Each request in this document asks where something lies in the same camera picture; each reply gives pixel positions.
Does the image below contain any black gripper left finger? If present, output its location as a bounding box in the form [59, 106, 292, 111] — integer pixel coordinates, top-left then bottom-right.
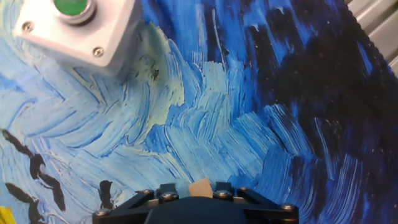
[92, 182, 180, 224]

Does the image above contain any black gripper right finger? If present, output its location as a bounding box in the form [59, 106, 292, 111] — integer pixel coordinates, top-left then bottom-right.
[213, 182, 300, 224]

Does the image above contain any small wooden block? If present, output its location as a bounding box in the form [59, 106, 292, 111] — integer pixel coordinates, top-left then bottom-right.
[188, 177, 214, 198]

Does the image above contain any Van Gogh painting print cloth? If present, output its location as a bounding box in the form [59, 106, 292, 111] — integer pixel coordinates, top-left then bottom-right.
[0, 0, 398, 224]

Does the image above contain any white box green push button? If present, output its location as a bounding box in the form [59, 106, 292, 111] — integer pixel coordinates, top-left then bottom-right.
[12, 0, 144, 77]

